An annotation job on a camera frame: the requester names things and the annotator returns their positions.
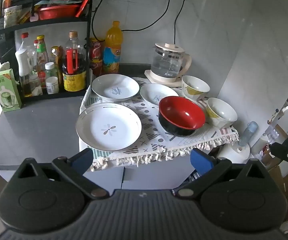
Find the cardboard box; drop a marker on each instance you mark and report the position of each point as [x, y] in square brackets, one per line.
[287, 185]

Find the cream kettle base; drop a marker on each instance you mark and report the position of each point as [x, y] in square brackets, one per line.
[154, 77]

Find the red snack packet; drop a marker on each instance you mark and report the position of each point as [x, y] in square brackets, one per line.
[82, 6]

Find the small white plate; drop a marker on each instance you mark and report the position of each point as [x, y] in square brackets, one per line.
[154, 93]

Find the orange juice bottle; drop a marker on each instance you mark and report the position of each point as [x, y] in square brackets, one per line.
[112, 50]

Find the red and black bowl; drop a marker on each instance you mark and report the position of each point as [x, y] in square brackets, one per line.
[181, 115]

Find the white bowl with yellow leaves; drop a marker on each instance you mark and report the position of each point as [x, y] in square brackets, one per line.
[221, 112]
[195, 87]

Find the small clear jar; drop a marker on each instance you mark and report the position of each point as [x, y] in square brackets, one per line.
[36, 86]

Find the white plate with blue print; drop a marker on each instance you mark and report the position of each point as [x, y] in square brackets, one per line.
[115, 87]

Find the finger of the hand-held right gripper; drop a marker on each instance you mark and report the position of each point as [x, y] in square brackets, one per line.
[286, 153]

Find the small bottle with white cap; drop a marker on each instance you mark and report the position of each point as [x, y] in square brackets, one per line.
[50, 70]

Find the glass electric kettle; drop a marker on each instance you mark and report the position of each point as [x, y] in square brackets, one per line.
[167, 63]

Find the white paper roll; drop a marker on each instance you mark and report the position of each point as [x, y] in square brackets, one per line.
[235, 153]

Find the clear bottle with red cap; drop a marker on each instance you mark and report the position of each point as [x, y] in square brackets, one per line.
[26, 43]

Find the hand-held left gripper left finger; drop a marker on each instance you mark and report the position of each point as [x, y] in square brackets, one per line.
[82, 158]

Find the patterned fringed table cloth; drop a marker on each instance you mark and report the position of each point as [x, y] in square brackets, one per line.
[151, 130]

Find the red plastic basket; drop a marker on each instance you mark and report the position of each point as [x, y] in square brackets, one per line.
[57, 12]

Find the green carton box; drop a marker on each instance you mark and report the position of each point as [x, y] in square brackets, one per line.
[5, 90]

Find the green label sauce bottle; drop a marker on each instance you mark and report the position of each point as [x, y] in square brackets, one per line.
[41, 55]

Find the large soy sauce bottle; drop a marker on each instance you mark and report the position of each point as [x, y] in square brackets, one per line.
[73, 77]

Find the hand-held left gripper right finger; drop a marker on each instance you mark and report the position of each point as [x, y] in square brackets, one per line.
[201, 161]

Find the white plate with flower print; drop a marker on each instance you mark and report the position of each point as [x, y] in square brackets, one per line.
[109, 127]

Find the metal frame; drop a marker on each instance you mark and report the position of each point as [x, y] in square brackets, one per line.
[283, 105]

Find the black shelf rack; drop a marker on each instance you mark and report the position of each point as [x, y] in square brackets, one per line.
[5, 31]

